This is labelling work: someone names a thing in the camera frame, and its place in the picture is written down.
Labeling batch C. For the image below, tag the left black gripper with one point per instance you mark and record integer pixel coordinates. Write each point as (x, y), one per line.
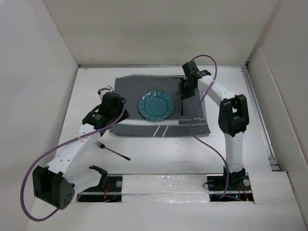
(123, 116)

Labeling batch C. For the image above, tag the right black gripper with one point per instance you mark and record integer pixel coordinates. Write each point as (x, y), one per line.
(184, 93)

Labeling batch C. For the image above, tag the grey striped cloth placemat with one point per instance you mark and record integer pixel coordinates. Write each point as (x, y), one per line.
(132, 88)

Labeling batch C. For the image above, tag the black fork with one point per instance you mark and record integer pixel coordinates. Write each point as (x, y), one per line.
(102, 146)

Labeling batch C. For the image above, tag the teal ceramic plate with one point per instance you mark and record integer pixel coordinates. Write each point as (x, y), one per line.
(156, 106)

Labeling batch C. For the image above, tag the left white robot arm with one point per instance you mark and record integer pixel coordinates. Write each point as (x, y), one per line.
(52, 182)

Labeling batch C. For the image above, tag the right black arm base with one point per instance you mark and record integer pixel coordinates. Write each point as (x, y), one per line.
(238, 188)

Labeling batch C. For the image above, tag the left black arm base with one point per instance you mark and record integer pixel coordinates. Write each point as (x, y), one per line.
(107, 190)

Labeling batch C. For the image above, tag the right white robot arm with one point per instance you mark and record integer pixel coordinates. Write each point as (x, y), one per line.
(233, 116)

